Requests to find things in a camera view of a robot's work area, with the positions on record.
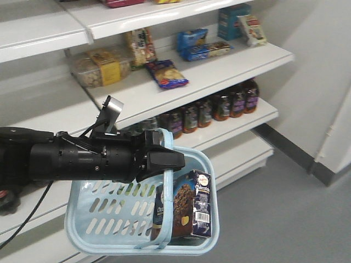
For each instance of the light blue plastic basket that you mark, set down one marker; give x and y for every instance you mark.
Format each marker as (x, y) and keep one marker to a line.
(112, 218)

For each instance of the dark chocolate cookie box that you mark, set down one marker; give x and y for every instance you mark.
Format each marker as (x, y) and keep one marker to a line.
(192, 205)

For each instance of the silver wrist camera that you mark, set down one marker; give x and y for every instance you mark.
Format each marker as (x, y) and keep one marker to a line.
(113, 105)

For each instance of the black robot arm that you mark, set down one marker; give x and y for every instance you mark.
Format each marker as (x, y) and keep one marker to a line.
(31, 155)

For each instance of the clear cookie tub yellow label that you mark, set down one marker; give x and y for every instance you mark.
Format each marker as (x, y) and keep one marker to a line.
(100, 67)

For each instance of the blue cracker packet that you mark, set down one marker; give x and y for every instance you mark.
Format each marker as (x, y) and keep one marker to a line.
(165, 74)

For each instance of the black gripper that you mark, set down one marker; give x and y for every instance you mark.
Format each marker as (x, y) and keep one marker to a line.
(124, 158)

